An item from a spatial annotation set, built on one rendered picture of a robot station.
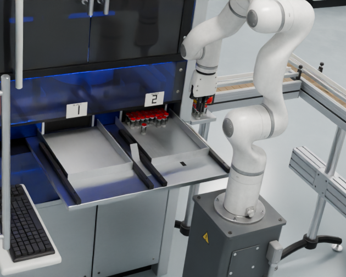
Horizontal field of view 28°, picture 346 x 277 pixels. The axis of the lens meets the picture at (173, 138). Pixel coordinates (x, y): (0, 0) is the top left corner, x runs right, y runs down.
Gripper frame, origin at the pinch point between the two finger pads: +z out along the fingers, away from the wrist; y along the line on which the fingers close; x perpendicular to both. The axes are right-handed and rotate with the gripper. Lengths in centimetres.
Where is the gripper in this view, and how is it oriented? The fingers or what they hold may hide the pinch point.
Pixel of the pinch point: (200, 106)
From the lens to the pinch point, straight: 265.7
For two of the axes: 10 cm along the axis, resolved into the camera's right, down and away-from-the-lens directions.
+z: -1.2, 8.6, 5.0
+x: 4.8, 4.9, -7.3
